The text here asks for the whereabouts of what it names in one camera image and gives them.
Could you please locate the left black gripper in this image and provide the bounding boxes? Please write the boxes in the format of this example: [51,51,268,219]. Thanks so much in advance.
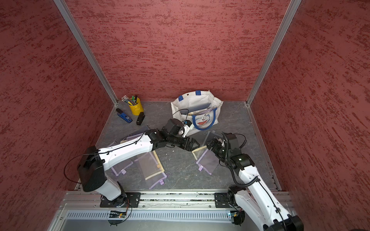
[167,132,200,152]

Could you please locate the blue grey mesh pouch front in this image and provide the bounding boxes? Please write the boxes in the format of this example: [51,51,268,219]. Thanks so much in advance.
[188,101,211,112]

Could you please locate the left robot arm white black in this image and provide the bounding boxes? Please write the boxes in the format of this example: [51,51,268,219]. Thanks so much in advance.
[77,118,199,202]

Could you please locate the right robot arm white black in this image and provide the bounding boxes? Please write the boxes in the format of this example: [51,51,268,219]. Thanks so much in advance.
[207,133,304,231]

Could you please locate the white canvas Doraemon tote bag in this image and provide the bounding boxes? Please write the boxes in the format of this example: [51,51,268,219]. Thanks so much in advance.
[171,90,224,136]

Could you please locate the purple trim mesh pouch centre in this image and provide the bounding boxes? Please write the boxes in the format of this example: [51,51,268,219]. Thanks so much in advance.
[119,131,151,146]

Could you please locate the black stapler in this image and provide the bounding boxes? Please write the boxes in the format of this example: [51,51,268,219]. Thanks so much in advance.
[136,112,145,126]

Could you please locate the yellow pen cup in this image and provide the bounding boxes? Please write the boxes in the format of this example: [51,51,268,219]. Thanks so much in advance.
[129,98,144,116]

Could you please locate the pens in cup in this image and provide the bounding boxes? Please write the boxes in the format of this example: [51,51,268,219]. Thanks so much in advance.
[121,95,137,106]

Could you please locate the blue stapler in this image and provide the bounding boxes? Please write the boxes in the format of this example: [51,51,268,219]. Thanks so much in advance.
[116,108,133,123]

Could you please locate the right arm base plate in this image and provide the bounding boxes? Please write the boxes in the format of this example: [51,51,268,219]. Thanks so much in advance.
[214,191,254,208]

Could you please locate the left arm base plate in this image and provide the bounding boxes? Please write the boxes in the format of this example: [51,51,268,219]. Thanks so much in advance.
[100,192,142,209]

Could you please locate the aluminium front rail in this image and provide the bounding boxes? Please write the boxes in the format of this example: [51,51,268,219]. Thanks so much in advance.
[58,190,227,211]

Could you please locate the right corner aluminium post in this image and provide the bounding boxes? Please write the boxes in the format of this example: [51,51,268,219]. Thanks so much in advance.
[246,0,302,107]

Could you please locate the corner aluminium post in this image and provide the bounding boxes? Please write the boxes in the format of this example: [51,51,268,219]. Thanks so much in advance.
[54,0,119,106]
[246,0,302,107]

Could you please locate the left corner aluminium post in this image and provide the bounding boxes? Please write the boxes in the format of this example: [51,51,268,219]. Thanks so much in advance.
[54,0,119,106]

